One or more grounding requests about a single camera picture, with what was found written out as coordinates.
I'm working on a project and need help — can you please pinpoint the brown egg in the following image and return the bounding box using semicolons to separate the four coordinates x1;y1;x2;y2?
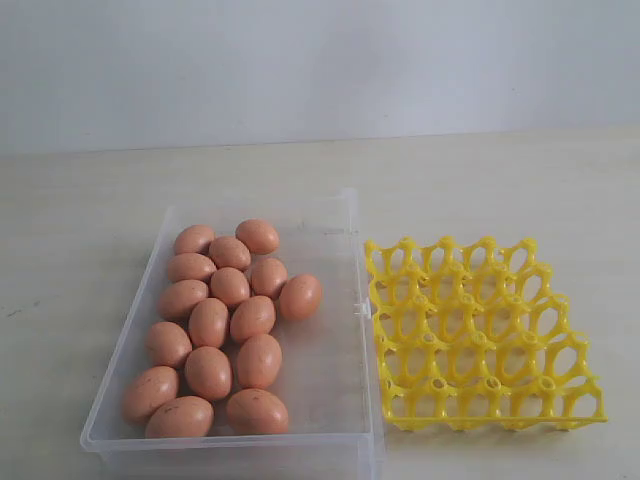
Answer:
173;224;215;255
121;366;179;424
184;346;233;402
145;321;192;369
230;295;276;344
226;388;289;435
250;257;288;300
279;274;323;321
235;219;280;255
188;298;229;348
210;267;251;309
208;236;251;271
157;279;209;321
145;396;214;438
236;334;282;389
167;252;217;283

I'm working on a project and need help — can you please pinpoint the clear plastic bin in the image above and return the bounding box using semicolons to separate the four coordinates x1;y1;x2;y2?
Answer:
80;188;384;479

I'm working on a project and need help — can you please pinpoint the yellow plastic egg tray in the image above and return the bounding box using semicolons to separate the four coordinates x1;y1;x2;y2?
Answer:
364;236;607;431

